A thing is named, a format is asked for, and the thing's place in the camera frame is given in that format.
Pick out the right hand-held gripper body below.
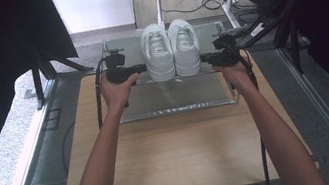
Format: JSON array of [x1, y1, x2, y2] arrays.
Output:
[[208, 25, 255, 69]]

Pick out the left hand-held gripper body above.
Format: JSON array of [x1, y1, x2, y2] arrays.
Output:
[[101, 46, 134, 87]]

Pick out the white sneaker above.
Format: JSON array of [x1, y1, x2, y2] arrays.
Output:
[[166, 15, 205, 79], [136, 20, 179, 85]]

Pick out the metal shoe rack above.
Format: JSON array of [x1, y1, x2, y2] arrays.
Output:
[[99, 18, 243, 126]]

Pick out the person's right hand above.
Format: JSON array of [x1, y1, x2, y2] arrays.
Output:
[[210, 54, 256, 94]]

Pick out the person's left hand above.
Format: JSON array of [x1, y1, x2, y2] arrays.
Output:
[[97, 67, 145, 113]]

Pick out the black metal stand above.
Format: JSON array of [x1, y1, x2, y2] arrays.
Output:
[[27, 49, 101, 112], [230, 0, 329, 84]]

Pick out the left hand-held gripper cable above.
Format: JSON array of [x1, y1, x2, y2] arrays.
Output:
[[87, 57, 119, 130]]

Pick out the hand-held gripper cable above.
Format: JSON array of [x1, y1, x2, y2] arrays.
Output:
[[222, 38, 276, 185], [87, 57, 119, 130]]

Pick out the black floor cable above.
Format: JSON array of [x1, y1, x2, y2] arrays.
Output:
[[159, 0, 231, 20]]

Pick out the right hand-held gripper cable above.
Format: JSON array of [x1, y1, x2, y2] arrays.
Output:
[[222, 38, 276, 185]]

